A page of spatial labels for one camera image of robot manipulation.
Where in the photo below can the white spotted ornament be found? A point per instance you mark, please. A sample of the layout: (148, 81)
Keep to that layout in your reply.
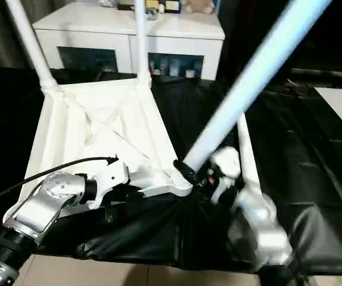
(107, 2)

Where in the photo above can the white mug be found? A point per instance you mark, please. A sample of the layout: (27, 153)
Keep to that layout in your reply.
(190, 73)

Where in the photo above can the white plastic table leg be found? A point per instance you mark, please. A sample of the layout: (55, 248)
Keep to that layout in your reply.
(31, 38)
(141, 38)
(248, 149)
(248, 74)

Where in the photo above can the beige plush toy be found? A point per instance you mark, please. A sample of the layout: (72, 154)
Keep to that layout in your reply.
(197, 6)

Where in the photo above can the grey curtain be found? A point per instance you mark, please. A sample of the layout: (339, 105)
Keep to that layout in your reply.
(1, 32)

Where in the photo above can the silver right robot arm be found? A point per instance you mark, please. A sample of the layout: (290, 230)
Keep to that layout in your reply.
(263, 220)

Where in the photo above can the small picture frame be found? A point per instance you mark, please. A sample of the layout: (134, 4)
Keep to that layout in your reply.
(172, 4)

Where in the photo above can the black work mat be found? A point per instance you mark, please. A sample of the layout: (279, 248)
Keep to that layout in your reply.
(293, 149)

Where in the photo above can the white plastic table top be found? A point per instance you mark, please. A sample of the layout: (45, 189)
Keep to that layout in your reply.
(99, 119)

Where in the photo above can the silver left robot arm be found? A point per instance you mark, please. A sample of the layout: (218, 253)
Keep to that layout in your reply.
(40, 202)

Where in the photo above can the white sideboard cabinet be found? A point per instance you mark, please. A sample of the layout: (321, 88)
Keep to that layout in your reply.
(99, 26)

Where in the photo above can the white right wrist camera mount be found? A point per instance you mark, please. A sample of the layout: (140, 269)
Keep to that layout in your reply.
(227, 164)

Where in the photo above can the white jar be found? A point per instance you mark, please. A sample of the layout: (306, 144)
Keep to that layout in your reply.
(174, 67)

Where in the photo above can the framed certificate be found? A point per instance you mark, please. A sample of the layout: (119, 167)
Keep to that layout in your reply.
(125, 3)

